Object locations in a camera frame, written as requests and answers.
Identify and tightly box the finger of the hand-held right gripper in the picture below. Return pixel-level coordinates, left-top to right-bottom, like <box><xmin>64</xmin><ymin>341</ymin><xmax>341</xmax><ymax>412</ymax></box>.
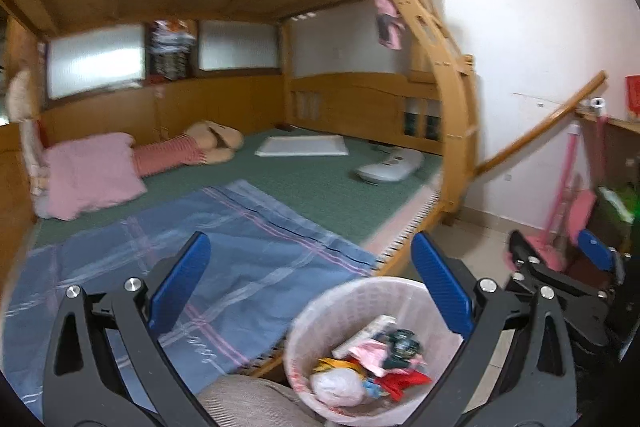
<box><xmin>577</xmin><ymin>229</ymin><xmax>626</xmax><ymax>284</ymax></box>
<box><xmin>507</xmin><ymin>231</ymin><xmax>601</xmax><ymax>295</ymax></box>

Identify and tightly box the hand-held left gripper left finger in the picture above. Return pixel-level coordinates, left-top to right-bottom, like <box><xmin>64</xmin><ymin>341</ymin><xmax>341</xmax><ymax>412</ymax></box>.
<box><xmin>42</xmin><ymin>231</ymin><xmax>213</xmax><ymax>427</ymax></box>

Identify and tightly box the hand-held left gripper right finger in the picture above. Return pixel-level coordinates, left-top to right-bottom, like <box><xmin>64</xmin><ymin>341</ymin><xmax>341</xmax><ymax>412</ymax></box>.
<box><xmin>400</xmin><ymin>232</ymin><xmax>576</xmax><ymax>427</ymax></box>

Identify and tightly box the dark green snack bag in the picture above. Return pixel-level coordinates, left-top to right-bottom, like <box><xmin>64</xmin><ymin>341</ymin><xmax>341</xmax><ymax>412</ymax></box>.
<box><xmin>382</xmin><ymin>328</ymin><xmax>425</xmax><ymax>365</ymax></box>

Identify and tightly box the blue and white packet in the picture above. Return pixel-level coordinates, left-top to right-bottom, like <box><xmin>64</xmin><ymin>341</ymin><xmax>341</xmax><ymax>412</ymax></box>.
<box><xmin>331</xmin><ymin>314</ymin><xmax>397</xmax><ymax>358</ymax></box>

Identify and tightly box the pink wrapper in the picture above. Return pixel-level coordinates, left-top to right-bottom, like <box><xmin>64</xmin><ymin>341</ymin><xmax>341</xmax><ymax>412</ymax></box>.
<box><xmin>350</xmin><ymin>339</ymin><xmax>396</xmax><ymax>378</ymax></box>

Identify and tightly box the red snack bag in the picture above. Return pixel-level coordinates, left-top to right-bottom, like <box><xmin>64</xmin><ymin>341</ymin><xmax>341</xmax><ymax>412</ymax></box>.
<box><xmin>377</xmin><ymin>364</ymin><xmax>433</xmax><ymax>400</ymax></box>

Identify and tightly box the white bin with plastic liner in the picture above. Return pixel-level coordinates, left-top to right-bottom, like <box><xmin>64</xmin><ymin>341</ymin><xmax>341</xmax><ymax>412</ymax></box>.
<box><xmin>284</xmin><ymin>277</ymin><xmax>478</xmax><ymax>424</ymax></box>

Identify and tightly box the blue plastic bag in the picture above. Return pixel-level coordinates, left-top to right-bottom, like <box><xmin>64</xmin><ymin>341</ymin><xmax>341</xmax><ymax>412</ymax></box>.
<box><xmin>361</xmin><ymin>379</ymin><xmax>385</xmax><ymax>403</ymax></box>

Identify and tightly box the yellow snack bag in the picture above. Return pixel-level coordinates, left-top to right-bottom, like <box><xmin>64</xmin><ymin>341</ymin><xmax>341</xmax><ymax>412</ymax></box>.
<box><xmin>314</xmin><ymin>356</ymin><xmax>363</xmax><ymax>375</ymax></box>

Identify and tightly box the green and white bag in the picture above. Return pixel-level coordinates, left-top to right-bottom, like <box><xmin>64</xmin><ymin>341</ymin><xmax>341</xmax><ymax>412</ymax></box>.
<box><xmin>597</xmin><ymin>186</ymin><xmax>640</xmax><ymax>228</ymax></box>

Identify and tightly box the pink broom with dustpan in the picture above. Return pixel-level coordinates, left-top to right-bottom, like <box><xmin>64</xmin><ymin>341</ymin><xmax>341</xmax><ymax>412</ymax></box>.
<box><xmin>505</xmin><ymin>124</ymin><xmax>598</xmax><ymax>275</ymax></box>

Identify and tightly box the blue checked sheet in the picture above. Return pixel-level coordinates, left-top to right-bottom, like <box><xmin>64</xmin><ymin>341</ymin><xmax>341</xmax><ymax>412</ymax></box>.
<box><xmin>5</xmin><ymin>179</ymin><xmax>378</xmax><ymax>423</ymax></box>

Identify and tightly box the wooden side cabinet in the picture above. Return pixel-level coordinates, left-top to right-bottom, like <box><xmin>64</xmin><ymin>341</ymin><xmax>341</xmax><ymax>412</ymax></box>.
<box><xmin>575</xmin><ymin>107</ymin><xmax>640</xmax><ymax>258</ymax></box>

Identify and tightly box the white massage pillow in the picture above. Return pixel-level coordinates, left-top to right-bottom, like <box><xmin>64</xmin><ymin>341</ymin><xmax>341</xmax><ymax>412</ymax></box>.
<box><xmin>356</xmin><ymin>147</ymin><xmax>426</xmax><ymax>185</ymax></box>

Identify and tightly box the wooden stair handrail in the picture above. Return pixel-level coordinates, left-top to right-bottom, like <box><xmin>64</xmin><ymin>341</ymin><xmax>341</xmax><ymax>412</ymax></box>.
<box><xmin>474</xmin><ymin>71</ymin><xmax>608</xmax><ymax>178</ymax></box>

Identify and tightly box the pink pillow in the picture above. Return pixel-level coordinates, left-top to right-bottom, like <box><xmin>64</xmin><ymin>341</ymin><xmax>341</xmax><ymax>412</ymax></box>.
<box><xmin>44</xmin><ymin>132</ymin><xmax>148</xmax><ymax>222</ymax></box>

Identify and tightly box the person's grey trouser leg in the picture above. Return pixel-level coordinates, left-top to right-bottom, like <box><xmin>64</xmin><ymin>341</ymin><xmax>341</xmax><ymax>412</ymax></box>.
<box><xmin>196</xmin><ymin>374</ymin><xmax>321</xmax><ymax>427</ymax></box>

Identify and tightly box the striped plush toy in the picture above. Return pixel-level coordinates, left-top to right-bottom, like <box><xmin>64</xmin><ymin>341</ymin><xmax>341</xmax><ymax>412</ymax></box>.
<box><xmin>131</xmin><ymin>121</ymin><xmax>245</xmax><ymax>178</ymax></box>

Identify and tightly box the green bed mat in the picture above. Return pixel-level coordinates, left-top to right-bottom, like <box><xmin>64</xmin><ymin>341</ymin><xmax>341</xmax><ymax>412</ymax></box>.
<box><xmin>35</xmin><ymin>129</ymin><xmax>446</xmax><ymax>258</ymax></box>

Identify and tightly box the red paper sheet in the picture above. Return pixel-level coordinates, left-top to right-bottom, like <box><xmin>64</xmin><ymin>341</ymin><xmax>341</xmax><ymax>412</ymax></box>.
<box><xmin>625</xmin><ymin>75</ymin><xmax>640</xmax><ymax>122</ymax></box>

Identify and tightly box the wooden bunk bed ladder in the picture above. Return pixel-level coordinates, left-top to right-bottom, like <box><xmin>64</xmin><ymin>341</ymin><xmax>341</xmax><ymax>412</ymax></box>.
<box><xmin>370</xmin><ymin>0</ymin><xmax>481</xmax><ymax>228</ymax></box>

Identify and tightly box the white flat board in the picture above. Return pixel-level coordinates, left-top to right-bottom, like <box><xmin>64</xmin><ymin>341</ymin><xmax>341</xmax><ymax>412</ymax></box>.
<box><xmin>254</xmin><ymin>135</ymin><xmax>350</xmax><ymax>156</ymax></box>

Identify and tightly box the clothes hung on headboard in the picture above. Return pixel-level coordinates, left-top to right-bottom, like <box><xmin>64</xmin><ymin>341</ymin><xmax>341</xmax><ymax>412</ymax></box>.
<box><xmin>20</xmin><ymin>117</ymin><xmax>51</xmax><ymax>198</ymax></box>

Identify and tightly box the stack of folded bags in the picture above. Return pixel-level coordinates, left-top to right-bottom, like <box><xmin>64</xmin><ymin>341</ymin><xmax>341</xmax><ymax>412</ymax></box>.
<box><xmin>146</xmin><ymin>19</ymin><xmax>197</xmax><ymax>82</ymax></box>

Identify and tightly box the ribbed glass window panel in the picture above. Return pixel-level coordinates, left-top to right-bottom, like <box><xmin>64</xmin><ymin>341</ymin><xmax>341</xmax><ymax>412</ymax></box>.
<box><xmin>198</xmin><ymin>19</ymin><xmax>278</xmax><ymax>71</ymax></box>
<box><xmin>46</xmin><ymin>24</ymin><xmax>146</xmax><ymax>100</ymax></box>

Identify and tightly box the pink hanging cloth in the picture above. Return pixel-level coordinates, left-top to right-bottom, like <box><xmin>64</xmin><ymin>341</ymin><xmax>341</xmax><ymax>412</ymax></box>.
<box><xmin>372</xmin><ymin>0</ymin><xmax>405</xmax><ymax>52</ymax></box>

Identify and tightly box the wooden bunk bed frame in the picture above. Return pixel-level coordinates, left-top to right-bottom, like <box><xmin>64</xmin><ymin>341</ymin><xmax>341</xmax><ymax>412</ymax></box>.
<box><xmin>0</xmin><ymin>0</ymin><xmax>481</xmax><ymax>378</ymax></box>

